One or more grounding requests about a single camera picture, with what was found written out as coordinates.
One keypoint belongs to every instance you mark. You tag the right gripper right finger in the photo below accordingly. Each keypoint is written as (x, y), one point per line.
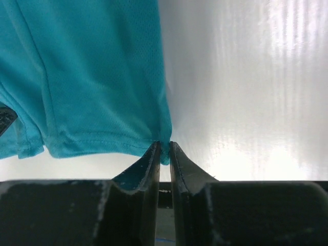
(212, 212)

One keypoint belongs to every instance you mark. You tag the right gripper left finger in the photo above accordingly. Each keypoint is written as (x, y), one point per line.
(117, 211)

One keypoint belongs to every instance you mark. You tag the teal t-shirt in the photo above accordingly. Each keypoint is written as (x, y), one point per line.
(83, 77)

